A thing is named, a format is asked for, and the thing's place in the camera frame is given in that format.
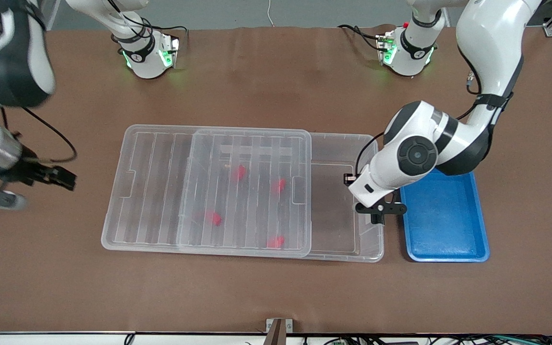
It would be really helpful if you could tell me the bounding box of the clear plastic box lid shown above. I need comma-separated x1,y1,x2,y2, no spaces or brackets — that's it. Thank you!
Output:
101,124,313,259

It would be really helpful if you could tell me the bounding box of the clear plastic storage box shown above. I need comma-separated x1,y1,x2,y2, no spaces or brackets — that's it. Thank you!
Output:
179,128,385,263

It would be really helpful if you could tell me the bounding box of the blue plastic tray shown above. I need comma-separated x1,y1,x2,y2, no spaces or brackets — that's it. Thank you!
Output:
399,168,491,263

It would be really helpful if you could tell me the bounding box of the brown table mat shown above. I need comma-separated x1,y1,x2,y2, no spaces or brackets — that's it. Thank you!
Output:
0,25,552,335

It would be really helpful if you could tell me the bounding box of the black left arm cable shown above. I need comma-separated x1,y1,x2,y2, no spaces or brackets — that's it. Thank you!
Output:
355,53,517,176

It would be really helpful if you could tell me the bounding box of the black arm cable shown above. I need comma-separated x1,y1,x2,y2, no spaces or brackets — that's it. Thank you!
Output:
355,53,517,176
0,106,78,164

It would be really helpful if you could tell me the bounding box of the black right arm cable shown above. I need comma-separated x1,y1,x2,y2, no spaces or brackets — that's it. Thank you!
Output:
0,106,78,164

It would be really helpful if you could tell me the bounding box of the black base cable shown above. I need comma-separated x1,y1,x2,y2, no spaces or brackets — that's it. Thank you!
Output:
106,0,189,39
337,24,381,48

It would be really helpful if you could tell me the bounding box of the metal table bracket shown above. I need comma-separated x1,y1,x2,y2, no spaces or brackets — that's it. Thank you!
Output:
264,318,294,345

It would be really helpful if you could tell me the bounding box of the teal cable under table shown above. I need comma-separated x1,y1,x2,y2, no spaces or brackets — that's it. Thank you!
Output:
472,335,552,345

